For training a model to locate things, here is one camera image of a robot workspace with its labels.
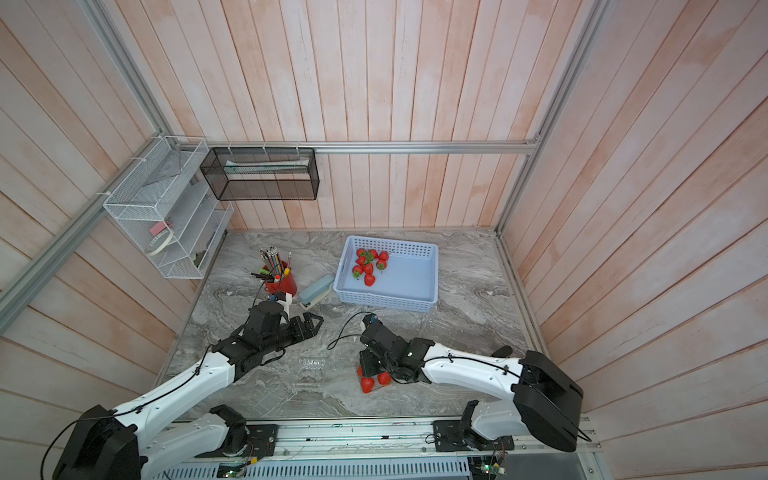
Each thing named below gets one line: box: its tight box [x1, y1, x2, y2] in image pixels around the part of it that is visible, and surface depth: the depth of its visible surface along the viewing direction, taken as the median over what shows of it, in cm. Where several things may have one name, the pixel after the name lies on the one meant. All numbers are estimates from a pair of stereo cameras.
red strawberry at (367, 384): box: [361, 377, 375, 394], surface depth 82 cm
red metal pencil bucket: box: [265, 260, 297, 297], surface depth 95 cm
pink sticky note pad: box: [150, 221, 172, 236], surface depth 83 cm
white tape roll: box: [146, 228, 173, 256], surface depth 81 cm
